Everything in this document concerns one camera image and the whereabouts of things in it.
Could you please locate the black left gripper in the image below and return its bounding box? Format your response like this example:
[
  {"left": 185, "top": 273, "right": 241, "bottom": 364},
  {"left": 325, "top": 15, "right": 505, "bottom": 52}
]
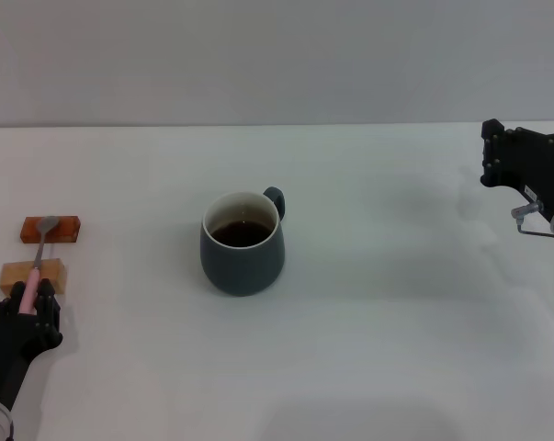
[{"left": 0, "top": 278, "right": 64, "bottom": 413}]

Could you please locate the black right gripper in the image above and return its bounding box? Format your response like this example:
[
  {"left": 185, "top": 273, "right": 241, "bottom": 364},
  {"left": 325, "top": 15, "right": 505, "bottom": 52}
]
[{"left": 480, "top": 119, "right": 554, "bottom": 221}]

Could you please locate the pink handled metal spoon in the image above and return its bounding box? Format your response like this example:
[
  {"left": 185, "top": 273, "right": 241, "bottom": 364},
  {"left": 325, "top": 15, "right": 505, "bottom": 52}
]
[{"left": 17, "top": 215, "right": 61, "bottom": 316}]

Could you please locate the grey ceramic cup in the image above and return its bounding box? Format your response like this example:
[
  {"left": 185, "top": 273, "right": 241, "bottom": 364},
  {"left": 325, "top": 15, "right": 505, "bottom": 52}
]
[{"left": 199, "top": 186, "right": 287, "bottom": 297}]

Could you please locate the light wooden block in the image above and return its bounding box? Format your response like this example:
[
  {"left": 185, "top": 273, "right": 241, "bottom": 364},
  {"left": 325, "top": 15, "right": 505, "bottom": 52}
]
[{"left": 0, "top": 257, "right": 69, "bottom": 295}]

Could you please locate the reddish brown wooden block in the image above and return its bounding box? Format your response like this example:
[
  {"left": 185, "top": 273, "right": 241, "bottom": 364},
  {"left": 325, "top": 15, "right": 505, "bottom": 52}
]
[{"left": 18, "top": 216, "right": 84, "bottom": 245}]

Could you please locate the dark coffee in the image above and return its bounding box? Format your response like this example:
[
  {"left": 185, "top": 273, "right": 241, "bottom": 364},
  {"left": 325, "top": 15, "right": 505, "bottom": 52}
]
[{"left": 210, "top": 220, "right": 274, "bottom": 249}]

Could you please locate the grey right gripper cable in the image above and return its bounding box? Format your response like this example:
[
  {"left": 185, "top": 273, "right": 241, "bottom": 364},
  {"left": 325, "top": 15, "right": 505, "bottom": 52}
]
[{"left": 510, "top": 200, "right": 554, "bottom": 239}]

